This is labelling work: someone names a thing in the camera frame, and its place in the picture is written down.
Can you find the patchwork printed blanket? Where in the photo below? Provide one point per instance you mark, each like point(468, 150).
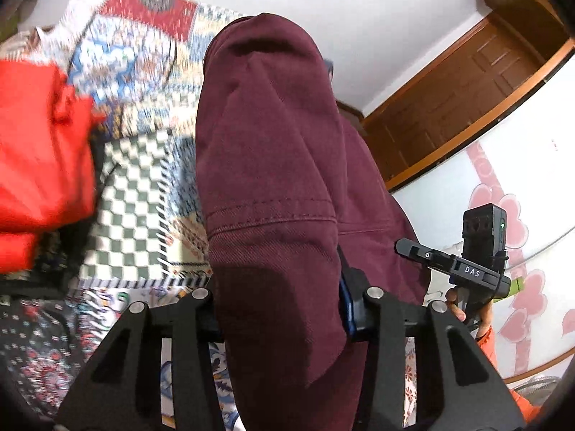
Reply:
point(130, 179)

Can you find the pink heart wall decal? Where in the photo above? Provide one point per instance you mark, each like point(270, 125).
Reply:
point(534, 292)

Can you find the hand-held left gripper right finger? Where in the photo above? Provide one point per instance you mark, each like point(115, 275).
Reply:
point(347, 309)

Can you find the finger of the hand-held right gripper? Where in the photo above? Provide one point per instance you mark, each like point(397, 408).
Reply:
point(422, 255)

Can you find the white electric fan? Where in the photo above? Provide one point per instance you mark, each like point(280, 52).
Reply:
point(537, 388)

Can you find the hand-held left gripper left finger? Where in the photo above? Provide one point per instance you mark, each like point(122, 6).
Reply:
point(197, 314)

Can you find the wooden door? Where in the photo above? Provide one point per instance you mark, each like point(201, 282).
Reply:
point(449, 112)

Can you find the person's right hand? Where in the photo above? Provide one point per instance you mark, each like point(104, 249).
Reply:
point(484, 323)

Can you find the red cloth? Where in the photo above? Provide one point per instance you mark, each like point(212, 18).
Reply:
point(40, 152)

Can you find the person's right forearm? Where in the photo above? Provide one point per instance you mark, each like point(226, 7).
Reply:
point(492, 350)

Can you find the maroon button shirt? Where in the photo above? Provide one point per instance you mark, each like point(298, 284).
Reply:
point(269, 166)

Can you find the dark patterned cloth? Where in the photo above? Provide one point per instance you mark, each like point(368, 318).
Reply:
point(40, 345)

